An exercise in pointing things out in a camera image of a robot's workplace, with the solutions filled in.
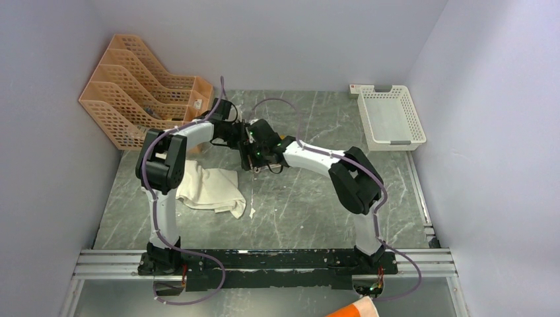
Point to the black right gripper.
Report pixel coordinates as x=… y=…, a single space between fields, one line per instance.
x=246 y=148

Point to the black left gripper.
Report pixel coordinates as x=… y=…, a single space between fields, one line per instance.
x=234 y=145

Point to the white towel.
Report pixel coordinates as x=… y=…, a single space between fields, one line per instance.
x=211 y=189

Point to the white plastic basket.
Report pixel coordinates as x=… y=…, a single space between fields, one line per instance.
x=389 y=118

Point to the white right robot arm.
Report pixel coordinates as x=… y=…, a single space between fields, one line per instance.
x=357 y=184

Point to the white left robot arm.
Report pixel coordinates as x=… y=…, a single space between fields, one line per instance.
x=160 y=169

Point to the orange plastic file rack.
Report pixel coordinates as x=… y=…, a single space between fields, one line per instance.
x=130 y=91

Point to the small white red box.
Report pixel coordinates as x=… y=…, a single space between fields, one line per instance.
x=354 y=91

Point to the orange white striped object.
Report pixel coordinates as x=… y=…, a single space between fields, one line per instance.
x=363 y=307

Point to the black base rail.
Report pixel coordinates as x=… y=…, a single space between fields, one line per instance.
x=203 y=270

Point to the aluminium frame rail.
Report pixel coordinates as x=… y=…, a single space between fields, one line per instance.
x=122 y=264

